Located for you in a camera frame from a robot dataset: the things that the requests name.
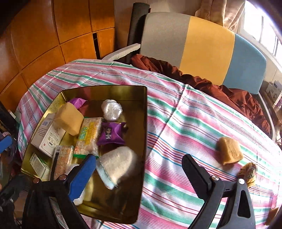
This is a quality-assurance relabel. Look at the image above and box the gold metal tin box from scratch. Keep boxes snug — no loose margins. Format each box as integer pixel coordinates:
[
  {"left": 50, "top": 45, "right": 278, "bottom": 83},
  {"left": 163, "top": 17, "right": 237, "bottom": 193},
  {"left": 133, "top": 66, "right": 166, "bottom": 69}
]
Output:
[{"left": 22, "top": 85, "right": 147, "bottom": 228}]

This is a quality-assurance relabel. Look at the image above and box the pink beige curtain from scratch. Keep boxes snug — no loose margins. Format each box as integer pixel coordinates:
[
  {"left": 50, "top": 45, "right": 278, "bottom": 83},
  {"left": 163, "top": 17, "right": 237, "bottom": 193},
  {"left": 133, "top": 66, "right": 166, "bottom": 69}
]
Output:
[{"left": 195, "top": 0, "right": 246, "bottom": 31}]

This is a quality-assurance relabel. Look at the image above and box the white cardboard box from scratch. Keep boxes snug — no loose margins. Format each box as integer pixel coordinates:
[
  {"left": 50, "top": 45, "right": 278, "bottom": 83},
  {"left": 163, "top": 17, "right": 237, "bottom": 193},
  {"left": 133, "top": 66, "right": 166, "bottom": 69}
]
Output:
[{"left": 265, "top": 81, "right": 281, "bottom": 104}]

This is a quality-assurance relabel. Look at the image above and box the small yellow sponge piece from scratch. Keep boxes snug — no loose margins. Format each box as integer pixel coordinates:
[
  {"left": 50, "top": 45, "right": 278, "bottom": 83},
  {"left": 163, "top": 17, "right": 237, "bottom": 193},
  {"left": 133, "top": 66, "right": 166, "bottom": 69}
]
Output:
[{"left": 54, "top": 102, "right": 84, "bottom": 136}]

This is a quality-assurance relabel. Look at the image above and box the white medicine box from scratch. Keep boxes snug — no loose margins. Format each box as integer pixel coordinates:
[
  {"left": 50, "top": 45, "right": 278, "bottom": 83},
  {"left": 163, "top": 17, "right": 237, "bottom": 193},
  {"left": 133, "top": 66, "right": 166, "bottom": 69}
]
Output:
[{"left": 31, "top": 114, "right": 66, "bottom": 157}]

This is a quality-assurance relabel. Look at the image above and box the rice cracker packet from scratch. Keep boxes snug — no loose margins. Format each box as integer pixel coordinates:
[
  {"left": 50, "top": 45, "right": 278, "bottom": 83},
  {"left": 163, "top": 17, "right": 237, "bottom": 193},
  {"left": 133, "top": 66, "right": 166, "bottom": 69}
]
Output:
[
  {"left": 49, "top": 146, "right": 74, "bottom": 180},
  {"left": 73, "top": 117, "right": 103, "bottom": 158}
]

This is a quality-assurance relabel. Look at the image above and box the clear plastic bag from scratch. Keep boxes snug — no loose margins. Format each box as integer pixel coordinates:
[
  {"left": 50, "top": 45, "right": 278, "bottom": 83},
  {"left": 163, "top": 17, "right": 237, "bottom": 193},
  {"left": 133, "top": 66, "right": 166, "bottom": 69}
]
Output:
[{"left": 101, "top": 99, "right": 123, "bottom": 122}]

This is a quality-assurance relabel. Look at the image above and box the beige sock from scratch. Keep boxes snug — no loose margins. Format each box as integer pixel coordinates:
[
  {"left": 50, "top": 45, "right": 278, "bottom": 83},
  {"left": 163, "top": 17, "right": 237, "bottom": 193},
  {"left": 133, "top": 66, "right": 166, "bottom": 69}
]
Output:
[{"left": 96, "top": 146, "right": 141, "bottom": 190}]

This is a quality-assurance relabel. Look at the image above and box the yellow sponge block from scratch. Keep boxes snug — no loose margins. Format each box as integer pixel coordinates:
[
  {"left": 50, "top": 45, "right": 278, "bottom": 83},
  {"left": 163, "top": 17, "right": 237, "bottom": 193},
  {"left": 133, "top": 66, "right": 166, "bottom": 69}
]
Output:
[{"left": 216, "top": 137, "right": 244, "bottom": 166}]

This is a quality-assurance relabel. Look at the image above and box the wooden wardrobe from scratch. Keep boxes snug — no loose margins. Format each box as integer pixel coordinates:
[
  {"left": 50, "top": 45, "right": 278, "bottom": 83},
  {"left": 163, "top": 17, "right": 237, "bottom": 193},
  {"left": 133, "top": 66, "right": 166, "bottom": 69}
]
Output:
[{"left": 1, "top": 1, "right": 115, "bottom": 111}]

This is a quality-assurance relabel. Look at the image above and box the colour block headboard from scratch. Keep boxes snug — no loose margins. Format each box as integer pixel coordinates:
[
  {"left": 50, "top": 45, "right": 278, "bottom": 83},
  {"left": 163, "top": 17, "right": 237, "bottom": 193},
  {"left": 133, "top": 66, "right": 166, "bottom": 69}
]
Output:
[{"left": 140, "top": 12, "right": 266, "bottom": 94}]

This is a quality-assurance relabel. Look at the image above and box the small green white box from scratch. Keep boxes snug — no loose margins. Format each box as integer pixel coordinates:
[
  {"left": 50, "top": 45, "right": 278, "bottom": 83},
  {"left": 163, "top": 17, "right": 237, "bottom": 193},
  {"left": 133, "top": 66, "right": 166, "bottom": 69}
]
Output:
[{"left": 30, "top": 153, "right": 50, "bottom": 181}]

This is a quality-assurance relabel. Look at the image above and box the purple cartoon snack packet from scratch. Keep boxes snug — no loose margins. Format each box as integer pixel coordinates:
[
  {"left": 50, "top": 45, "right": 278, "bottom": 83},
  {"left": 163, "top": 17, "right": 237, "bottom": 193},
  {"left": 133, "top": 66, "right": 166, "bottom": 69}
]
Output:
[{"left": 97, "top": 122, "right": 126, "bottom": 146}]

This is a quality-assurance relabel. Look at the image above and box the rust brown blanket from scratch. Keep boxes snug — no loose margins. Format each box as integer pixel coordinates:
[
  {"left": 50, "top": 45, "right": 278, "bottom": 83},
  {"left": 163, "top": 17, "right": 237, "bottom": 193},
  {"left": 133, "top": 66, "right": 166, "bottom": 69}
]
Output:
[{"left": 130, "top": 54, "right": 271, "bottom": 135}]

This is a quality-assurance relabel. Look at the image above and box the striped bed sheet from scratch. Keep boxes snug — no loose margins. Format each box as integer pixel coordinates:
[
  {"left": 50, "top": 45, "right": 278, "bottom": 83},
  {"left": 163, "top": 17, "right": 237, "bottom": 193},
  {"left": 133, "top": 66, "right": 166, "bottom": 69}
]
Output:
[{"left": 16, "top": 59, "right": 281, "bottom": 228}]

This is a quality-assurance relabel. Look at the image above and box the yellow patterned rolled sock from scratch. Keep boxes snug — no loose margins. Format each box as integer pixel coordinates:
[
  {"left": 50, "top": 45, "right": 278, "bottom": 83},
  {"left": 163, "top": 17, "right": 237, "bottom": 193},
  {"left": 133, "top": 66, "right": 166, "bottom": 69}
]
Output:
[{"left": 238, "top": 162, "right": 257, "bottom": 188}]

